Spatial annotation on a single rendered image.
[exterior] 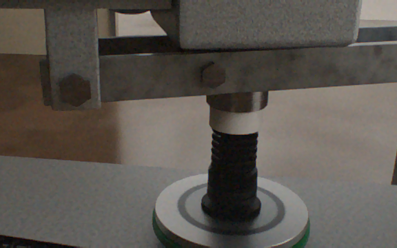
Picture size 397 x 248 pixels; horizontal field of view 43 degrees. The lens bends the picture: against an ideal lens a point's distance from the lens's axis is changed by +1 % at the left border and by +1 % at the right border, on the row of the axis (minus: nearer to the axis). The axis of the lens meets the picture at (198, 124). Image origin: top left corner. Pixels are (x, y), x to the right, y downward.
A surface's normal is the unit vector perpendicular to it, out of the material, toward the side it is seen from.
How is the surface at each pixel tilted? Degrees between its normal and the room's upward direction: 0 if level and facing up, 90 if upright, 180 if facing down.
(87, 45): 90
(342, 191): 0
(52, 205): 0
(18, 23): 90
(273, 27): 90
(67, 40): 90
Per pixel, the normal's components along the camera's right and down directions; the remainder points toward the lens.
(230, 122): -0.27, 0.33
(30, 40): -0.03, 0.34
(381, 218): 0.03, -0.94
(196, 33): 0.22, 0.34
